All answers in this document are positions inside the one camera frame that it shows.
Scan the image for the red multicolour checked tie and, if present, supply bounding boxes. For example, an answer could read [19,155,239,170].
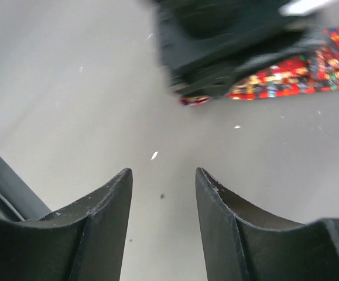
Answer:
[179,27,339,105]

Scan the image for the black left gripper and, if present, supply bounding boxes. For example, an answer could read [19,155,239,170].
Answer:
[154,1,327,98]

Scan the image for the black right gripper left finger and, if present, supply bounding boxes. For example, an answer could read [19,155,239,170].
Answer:
[0,168,133,280]

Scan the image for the aluminium frame rail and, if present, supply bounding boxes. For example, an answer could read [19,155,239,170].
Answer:
[0,157,51,222]

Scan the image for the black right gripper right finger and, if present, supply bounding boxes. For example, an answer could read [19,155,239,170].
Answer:
[195,168,339,280]

